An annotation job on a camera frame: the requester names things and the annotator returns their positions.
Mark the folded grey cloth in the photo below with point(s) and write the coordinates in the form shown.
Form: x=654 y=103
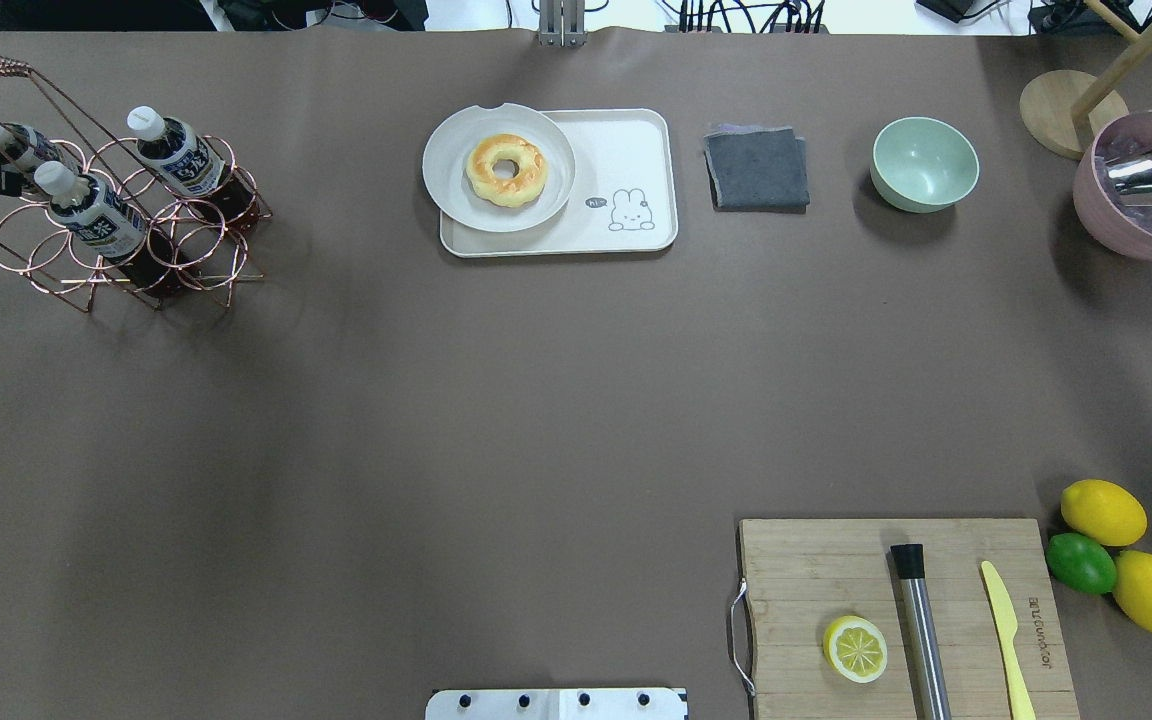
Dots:
x=755 y=168

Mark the wooden cup tree stand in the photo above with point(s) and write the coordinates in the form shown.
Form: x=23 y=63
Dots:
x=1064 y=109

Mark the copper wire bottle rack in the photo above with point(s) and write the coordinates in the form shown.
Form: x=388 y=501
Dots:
x=155 y=214

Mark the pink ice bowl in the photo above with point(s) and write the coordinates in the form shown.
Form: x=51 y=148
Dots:
x=1124 y=230

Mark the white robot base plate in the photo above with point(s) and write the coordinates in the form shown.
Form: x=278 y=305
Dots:
x=559 y=703

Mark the white rabbit tray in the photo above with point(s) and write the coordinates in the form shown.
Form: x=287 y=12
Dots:
x=610 y=186

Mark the wooden cutting board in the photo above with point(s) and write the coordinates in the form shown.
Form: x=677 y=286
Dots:
x=802 y=574

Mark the yellow plastic knife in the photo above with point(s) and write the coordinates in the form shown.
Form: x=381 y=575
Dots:
x=1007 y=626

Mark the aluminium frame post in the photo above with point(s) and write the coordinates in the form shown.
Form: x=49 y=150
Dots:
x=562 y=23

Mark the half lemon slice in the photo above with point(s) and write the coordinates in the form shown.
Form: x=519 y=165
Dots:
x=855 y=648

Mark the yellow glazed donut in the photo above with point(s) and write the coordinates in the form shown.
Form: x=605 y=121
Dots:
x=507 y=170

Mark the white round plate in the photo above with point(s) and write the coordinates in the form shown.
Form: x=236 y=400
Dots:
x=447 y=149

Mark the mint green bowl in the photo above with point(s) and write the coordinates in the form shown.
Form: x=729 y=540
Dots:
x=922 y=164

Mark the tea bottle in rack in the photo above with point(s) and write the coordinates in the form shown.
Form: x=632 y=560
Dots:
x=97 y=215
x=23 y=149

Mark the steel muddler black tip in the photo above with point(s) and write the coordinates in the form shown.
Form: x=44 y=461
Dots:
x=929 y=680

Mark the tea bottle white cap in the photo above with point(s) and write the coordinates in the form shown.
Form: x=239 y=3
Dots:
x=213 y=191

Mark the green lime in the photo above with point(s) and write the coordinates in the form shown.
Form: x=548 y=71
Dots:
x=1081 y=563

